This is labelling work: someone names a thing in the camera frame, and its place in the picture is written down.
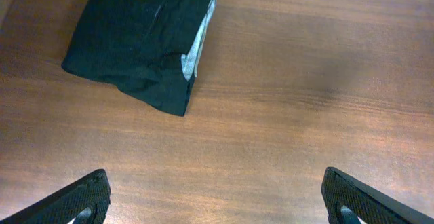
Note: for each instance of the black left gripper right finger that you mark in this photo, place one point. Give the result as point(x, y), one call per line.
point(349, 200)

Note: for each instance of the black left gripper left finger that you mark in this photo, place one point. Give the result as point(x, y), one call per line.
point(86, 200)

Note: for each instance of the black shorts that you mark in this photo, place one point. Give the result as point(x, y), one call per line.
point(136, 46)

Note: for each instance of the folded grey shorts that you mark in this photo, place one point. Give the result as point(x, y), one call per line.
point(190, 61)

